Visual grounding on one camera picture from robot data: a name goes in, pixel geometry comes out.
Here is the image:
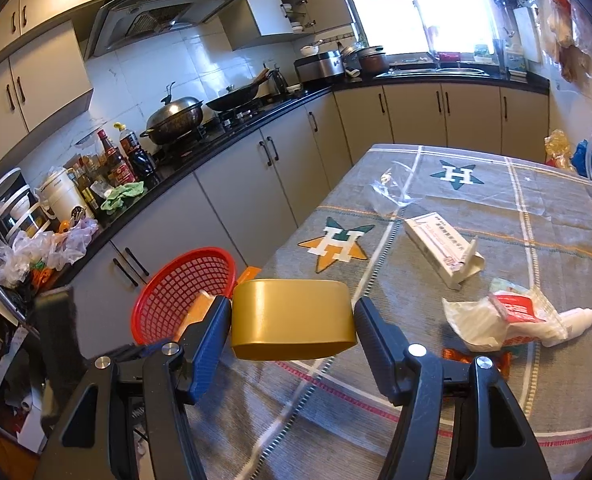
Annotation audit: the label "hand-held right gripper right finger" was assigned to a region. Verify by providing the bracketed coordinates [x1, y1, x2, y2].
[354, 297, 556, 480]

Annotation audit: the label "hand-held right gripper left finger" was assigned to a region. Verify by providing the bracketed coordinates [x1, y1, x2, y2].
[33, 295, 233, 480]

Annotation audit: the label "orange carton box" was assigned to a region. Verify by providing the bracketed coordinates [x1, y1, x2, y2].
[176, 266, 261, 343]

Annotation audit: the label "red plastic basket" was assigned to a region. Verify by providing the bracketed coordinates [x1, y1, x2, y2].
[131, 246, 238, 345]

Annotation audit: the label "gold tin box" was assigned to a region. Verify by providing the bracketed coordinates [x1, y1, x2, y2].
[231, 279, 358, 361]

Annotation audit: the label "green tissue pack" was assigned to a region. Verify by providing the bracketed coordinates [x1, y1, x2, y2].
[490, 277, 534, 297]

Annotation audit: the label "clear plastic wrapper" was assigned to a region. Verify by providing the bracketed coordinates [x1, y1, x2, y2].
[368, 160, 427, 208]

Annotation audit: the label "white spray bottle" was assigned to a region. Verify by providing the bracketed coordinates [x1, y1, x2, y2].
[543, 306, 592, 346]

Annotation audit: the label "white packet with red label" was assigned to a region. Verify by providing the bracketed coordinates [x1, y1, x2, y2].
[442, 285, 564, 352]

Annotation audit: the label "small white carton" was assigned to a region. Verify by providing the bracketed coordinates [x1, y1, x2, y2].
[404, 211, 485, 291]

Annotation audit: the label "orange foil wrapper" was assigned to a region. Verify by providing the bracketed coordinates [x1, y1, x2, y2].
[442, 347, 512, 378]

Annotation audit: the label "dark chair back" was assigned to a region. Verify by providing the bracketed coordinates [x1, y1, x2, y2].
[28, 285, 84, 431]

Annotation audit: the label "green cloth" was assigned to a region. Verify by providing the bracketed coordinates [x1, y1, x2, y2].
[100, 181, 147, 212]

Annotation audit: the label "crumpled clear plastic bags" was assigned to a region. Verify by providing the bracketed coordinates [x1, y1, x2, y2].
[0, 217, 99, 286]

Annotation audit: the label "row of condiment bottles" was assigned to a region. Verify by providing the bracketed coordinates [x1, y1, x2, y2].
[63, 122, 157, 211]

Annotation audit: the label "white electric appliance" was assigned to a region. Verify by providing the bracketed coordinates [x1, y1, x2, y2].
[36, 167, 89, 223]

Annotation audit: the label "gas stove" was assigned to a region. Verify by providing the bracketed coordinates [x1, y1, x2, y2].
[151, 97, 277, 156]

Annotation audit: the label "lidded steel wok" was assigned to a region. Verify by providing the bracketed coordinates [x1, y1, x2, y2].
[140, 82, 204, 146]

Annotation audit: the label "black white appliance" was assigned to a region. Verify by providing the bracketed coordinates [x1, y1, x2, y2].
[0, 167, 52, 241]

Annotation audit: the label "black wok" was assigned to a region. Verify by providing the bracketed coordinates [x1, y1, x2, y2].
[205, 67, 271, 112]

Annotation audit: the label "yellow plastic bag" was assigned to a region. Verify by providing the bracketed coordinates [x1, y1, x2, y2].
[544, 129, 574, 168]

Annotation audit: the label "steel kettle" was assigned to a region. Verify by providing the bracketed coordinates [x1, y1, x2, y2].
[268, 67, 289, 96]

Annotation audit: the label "blue plastic bag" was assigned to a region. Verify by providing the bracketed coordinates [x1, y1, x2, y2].
[570, 139, 592, 176]

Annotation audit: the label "brown cooking pot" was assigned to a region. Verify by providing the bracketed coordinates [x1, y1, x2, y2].
[358, 46, 391, 77]

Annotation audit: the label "silver electric cooker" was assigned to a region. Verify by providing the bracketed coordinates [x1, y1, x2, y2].
[294, 50, 347, 86]

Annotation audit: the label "white green carton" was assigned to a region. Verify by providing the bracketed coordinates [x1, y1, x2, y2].
[504, 42, 529, 81]

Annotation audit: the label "upper kitchen cabinets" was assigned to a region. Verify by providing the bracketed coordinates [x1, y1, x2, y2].
[0, 0, 311, 136]

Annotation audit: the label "range hood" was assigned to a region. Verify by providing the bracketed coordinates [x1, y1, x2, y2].
[83, 0, 257, 58]

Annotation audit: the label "white cutting board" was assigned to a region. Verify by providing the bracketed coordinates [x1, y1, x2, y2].
[513, 7, 544, 63]

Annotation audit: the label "kitchen window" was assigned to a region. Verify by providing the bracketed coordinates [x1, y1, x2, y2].
[336, 0, 496, 56]

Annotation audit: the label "hanging plastic bags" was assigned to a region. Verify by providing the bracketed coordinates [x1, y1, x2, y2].
[528, 0, 592, 91]

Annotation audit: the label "open wall cabinet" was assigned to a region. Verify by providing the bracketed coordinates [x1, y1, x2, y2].
[221, 0, 357, 51]

